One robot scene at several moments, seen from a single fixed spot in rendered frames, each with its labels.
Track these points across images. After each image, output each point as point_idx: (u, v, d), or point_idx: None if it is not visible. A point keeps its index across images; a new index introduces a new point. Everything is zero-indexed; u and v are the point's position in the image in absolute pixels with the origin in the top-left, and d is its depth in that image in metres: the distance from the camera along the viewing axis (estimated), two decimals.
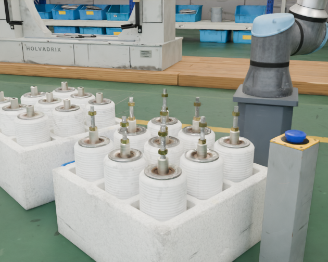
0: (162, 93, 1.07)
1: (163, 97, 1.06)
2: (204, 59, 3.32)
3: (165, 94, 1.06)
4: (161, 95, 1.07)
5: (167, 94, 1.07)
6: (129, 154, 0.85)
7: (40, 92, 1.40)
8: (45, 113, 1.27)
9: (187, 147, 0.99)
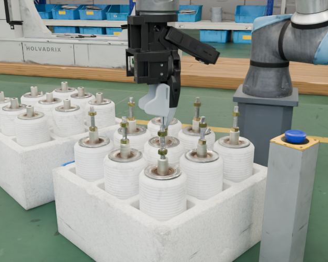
0: None
1: None
2: None
3: None
4: None
5: None
6: (129, 154, 0.85)
7: (40, 92, 1.40)
8: (45, 113, 1.27)
9: (187, 147, 0.99)
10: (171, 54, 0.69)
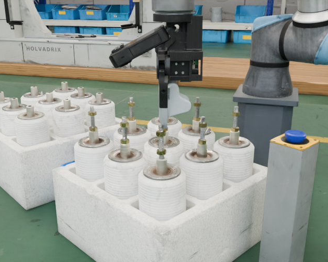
0: None
1: None
2: (204, 59, 3.32)
3: None
4: None
5: None
6: (129, 154, 0.85)
7: (40, 92, 1.40)
8: (45, 113, 1.27)
9: (187, 147, 0.99)
10: None
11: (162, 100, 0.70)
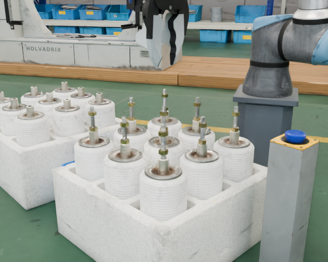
0: (162, 93, 1.07)
1: (163, 97, 1.06)
2: (204, 59, 3.32)
3: (165, 94, 1.06)
4: (161, 96, 1.07)
5: (167, 94, 1.07)
6: (129, 154, 0.85)
7: (40, 92, 1.40)
8: (45, 113, 1.27)
9: (187, 147, 0.99)
10: None
11: (185, 25, 0.72)
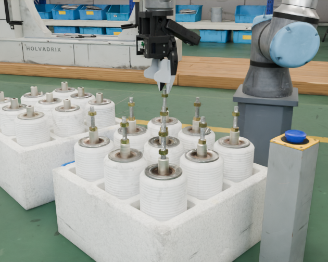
0: (162, 93, 1.07)
1: (163, 97, 1.06)
2: (204, 59, 3.32)
3: (165, 94, 1.06)
4: (161, 96, 1.07)
5: (167, 94, 1.07)
6: (129, 154, 0.85)
7: (40, 92, 1.40)
8: (45, 113, 1.27)
9: (187, 147, 0.99)
10: (169, 38, 1.00)
11: None
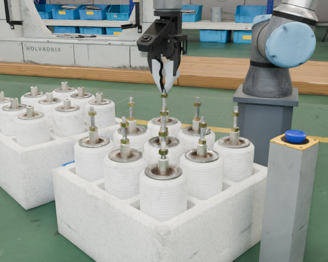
0: (167, 93, 1.07)
1: (163, 96, 1.08)
2: (204, 59, 3.32)
3: (161, 93, 1.07)
4: (166, 95, 1.08)
5: (161, 95, 1.06)
6: (129, 154, 0.85)
7: (40, 92, 1.40)
8: (45, 113, 1.27)
9: (187, 147, 0.99)
10: None
11: (176, 69, 1.02)
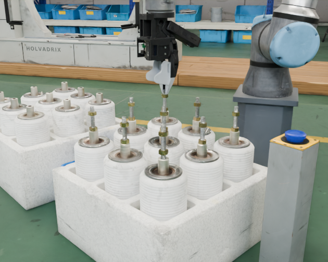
0: (163, 94, 1.06)
1: (167, 96, 1.07)
2: (204, 59, 3.32)
3: (166, 93, 1.08)
4: (166, 96, 1.07)
5: (163, 94, 1.08)
6: (129, 154, 0.85)
7: (40, 92, 1.40)
8: (45, 113, 1.27)
9: (187, 147, 0.99)
10: (171, 40, 1.00)
11: None
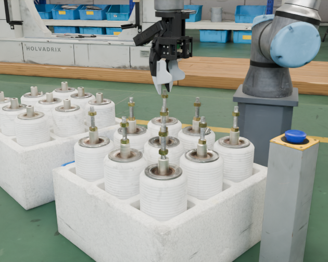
0: (167, 94, 1.07)
1: (162, 96, 1.08)
2: (204, 59, 3.32)
3: (161, 94, 1.07)
4: (165, 95, 1.08)
5: (163, 95, 1.06)
6: (129, 154, 0.85)
7: (40, 92, 1.40)
8: (45, 113, 1.27)
9: (187, 147, 0.99)
10: None
11: (151, 69, 1.02)
